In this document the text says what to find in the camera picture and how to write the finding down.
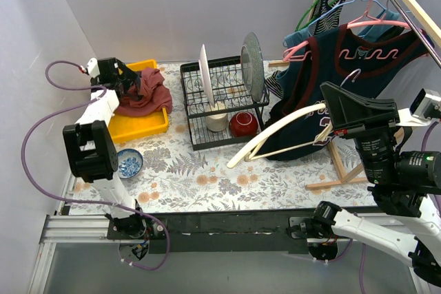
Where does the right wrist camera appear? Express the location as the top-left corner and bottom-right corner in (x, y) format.
(409, 89), (440, 120)

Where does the yellow plastic tray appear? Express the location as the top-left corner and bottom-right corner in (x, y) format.
(108, 59), (169, 143)

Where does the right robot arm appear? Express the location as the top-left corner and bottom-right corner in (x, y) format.
(287, 82), (440, 286)

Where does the white ceramic cup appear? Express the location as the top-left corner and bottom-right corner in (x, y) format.
(205, 102), (228, 132)

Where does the thick pink hanger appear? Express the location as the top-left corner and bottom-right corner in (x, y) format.
(283, 0), (411, 62)

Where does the striped tank top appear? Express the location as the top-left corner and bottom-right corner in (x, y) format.
(282, 0), (346, 100)

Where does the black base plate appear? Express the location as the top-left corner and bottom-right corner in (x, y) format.
(106, 209), (345, 255)

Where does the grey patterned plate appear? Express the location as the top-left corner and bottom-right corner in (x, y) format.
(240, 32), (265, 103)

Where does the blue white patterned bowl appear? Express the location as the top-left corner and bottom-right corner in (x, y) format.
(117, 149), (143, 180)

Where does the navy basketball tank top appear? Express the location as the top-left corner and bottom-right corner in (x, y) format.
(258, 25), (428, 161)

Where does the red bowl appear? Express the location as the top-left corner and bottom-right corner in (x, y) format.
(229, 112), (258, 137)

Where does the black wire dish rack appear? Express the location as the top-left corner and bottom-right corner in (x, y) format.
(180, 56), (269, 151)

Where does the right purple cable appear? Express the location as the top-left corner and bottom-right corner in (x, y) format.
(330, 120), (441, 294)

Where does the aluminium frame rail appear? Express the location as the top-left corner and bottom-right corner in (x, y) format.
(29, 183), (114, 294)

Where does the maroon cloth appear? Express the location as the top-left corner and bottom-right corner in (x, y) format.
(115, 67), (172, 117)

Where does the floral table mat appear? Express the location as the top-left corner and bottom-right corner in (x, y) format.
(68, 59), (378, 213)

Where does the white plate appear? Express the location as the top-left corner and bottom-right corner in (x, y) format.
(198, 44), (215, 107)

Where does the wooden clothes rack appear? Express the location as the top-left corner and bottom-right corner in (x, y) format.
(267, 0), (441, 190)

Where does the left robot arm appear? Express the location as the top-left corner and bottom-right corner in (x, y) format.
(63, 58), (147, 239)

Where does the teal tank top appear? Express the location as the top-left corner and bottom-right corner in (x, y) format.
(265, 8), (403, 99)

